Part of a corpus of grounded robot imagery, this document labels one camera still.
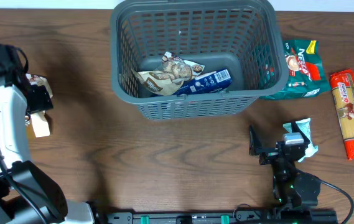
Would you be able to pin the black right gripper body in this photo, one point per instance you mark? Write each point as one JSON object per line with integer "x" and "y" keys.
{"x": 268, "y": 154}

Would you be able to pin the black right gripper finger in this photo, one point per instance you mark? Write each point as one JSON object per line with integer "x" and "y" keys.
{"x": 296, "y": 129}
{"x": 255, "y": 145}

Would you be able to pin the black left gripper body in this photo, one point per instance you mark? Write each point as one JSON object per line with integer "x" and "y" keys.
{"x": 40, "y": 99}

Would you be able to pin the dried mushroom pouch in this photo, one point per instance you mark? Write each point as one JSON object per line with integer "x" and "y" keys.
{"x": 167, "y": 78}
{"x": 37, "y": 125}

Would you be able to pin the green Nescafe bag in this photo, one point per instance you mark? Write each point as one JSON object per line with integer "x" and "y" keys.
{"x": 306, "y": 72}

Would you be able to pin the orange spaghetti packet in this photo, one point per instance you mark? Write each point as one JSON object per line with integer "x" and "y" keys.
{"x": 342, "y": 85}

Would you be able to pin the blue snack box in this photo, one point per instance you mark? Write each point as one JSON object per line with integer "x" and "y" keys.
{"x": 211, "y": 82}

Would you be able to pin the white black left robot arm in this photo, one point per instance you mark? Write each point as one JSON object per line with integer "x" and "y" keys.
{"x": 27, "y": 194}

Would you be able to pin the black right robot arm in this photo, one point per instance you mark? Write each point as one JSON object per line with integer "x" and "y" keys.
{"x": 291, "y": 187}

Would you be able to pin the light teal snack packet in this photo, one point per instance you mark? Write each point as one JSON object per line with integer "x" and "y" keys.
{"x": 304, "y": 128}

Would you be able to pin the grey plastic basket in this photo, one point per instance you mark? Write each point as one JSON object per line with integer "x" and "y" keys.
{"x": 241, "y": 37}

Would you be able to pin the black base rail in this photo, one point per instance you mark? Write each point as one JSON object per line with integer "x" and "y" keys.
{"x": 238, "y": 217}

